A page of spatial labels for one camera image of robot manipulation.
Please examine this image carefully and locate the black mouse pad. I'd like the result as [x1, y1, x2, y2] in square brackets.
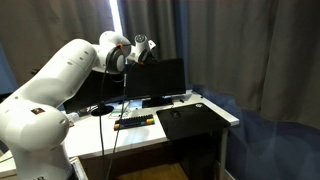
[155, 102, 232, 141]

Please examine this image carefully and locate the black keyboard with coloured keys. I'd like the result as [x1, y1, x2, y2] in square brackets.
[113, 113, 156, 132]

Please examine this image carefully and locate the black monitor with square stand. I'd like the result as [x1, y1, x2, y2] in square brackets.
[124, 57, 187, 109]

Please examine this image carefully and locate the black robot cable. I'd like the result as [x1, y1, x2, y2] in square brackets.
[105, 71, 129, 180]
[98, 46, 111, 158]

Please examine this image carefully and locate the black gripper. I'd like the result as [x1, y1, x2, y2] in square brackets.
[141, 50, 161, 66]

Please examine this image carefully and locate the black monitor with round stand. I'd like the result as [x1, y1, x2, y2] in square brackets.
[62, 68, 128, 117]

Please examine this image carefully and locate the white desk leg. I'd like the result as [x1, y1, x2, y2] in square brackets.
[217, 125, 230, 180]

